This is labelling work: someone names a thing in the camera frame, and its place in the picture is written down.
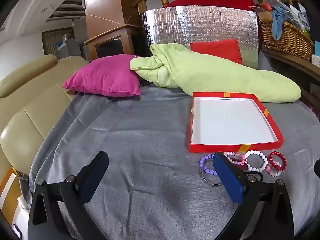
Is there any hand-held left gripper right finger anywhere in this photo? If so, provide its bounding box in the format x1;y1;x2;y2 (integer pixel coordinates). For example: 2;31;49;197
213;152;302;240

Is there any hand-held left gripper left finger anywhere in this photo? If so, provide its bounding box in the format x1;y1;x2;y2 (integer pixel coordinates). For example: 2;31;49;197
27;151;110;240

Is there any silver bangle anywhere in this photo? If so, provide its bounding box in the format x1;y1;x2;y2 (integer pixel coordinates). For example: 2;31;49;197
199;166;224;187

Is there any pink and white bead bracelet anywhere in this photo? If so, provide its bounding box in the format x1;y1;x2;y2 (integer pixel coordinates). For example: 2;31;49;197
224;151;247;165

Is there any purple bead bracelet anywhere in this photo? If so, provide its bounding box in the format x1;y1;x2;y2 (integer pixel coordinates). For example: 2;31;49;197
199;154;218;176

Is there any pale pink bead bracelet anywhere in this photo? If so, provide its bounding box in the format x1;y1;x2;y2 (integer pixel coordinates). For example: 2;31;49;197
265;165;282;177

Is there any red bead bracelet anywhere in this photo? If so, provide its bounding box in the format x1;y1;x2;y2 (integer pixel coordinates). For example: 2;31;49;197
268;151;287;171

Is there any red cardboard box lid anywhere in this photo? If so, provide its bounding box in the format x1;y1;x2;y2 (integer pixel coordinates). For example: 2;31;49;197
189;92;285;153

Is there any grey blanket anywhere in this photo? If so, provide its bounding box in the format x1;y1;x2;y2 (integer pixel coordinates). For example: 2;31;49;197
29;84;320;240

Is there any beige leather sofa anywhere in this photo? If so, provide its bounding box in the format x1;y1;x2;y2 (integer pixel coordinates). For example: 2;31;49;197
0;54;90;198

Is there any light green quilt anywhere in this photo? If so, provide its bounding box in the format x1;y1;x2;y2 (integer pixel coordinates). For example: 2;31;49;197
129;43;302;103

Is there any magenta pillow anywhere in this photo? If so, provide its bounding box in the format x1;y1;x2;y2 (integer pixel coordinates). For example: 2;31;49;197
62;54;142;97

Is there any red pillow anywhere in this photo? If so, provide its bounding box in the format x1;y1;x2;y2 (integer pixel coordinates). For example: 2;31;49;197
190;39;243;65

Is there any wooden shelf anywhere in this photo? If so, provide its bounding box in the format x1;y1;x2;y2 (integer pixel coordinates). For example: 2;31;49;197
260;46;320;85

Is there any wooden cabinet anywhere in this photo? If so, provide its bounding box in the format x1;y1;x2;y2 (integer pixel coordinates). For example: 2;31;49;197
84;24;145;62

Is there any lattice window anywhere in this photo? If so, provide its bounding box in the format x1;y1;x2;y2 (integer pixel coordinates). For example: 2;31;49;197
41;27;75;58

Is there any wicker basket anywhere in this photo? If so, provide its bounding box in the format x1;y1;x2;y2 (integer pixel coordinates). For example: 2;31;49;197
259;19;315;62

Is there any silver foil insulation sheet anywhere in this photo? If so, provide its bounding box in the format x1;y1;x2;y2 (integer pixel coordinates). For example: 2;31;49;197
140;5;259;70

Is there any blue cloth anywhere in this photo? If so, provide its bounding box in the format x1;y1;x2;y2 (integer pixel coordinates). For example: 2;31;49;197
271;6;287;40

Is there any wooden column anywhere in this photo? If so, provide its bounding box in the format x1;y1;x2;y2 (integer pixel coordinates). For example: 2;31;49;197
84;0;140;45

